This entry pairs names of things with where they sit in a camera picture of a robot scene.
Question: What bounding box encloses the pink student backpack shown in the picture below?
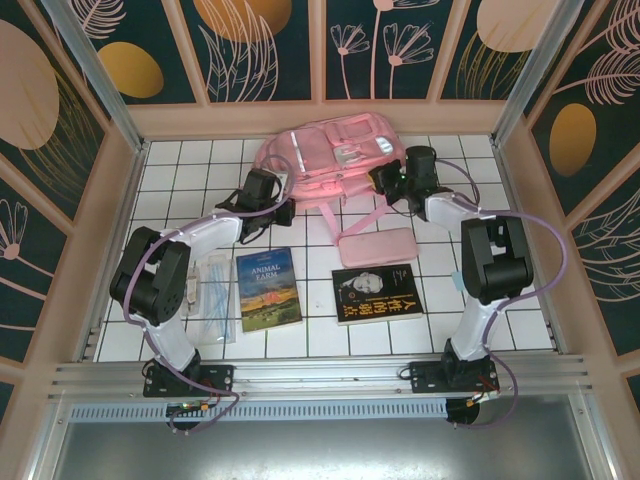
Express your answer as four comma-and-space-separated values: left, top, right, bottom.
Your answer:
252, 112, 409, 247

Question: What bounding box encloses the pink pencil case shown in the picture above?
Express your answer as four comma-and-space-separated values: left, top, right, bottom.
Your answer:
335, 227, 417, 270

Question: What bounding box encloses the Animal Farm paperback book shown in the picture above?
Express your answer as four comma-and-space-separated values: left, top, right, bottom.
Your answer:
235, 247, 304, 334

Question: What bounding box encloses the clear bag of blue pens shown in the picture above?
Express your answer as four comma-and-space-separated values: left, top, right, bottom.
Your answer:
198, 253, 237, 346

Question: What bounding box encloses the black book with portrait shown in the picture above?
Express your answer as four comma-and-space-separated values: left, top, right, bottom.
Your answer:
331, 263, 426, 327

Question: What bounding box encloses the small clear plastic packet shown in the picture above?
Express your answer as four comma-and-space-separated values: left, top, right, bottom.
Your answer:
182, 259, 204, 317

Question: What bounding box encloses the small circuit board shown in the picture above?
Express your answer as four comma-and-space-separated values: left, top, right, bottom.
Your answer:
166, 399, 214, 417

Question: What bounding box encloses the shiny metal sheet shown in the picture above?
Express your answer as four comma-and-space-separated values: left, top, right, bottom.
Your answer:
29, 394, 616, 480

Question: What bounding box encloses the aluminium frame post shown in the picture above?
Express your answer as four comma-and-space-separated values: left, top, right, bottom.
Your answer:
42, 0, 150, 157
491, 0, 592, 149

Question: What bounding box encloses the aluminium mounting rail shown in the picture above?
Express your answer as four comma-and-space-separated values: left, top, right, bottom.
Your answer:
49, 354, 591, 401

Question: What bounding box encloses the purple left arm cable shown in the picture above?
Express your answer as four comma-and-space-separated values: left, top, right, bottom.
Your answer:
122, 153, 297, 437

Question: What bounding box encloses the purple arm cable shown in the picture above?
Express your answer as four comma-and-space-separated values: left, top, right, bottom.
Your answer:
122, 153, 297, 437
433, 157, 569, 432

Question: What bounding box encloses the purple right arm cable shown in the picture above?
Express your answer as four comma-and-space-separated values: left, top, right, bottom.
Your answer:
433, 157, 569, 432

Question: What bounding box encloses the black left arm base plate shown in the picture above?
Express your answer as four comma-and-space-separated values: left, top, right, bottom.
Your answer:
143, 363, 236, 399

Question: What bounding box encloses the grey slotted cable duct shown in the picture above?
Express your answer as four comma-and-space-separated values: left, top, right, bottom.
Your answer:
69, 397, 449, 422

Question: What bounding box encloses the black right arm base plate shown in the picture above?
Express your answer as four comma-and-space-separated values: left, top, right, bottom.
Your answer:
408, 360, 501, 396

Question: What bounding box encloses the grey side bracket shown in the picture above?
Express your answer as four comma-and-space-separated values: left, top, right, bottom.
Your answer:
547, 319, 570, 357

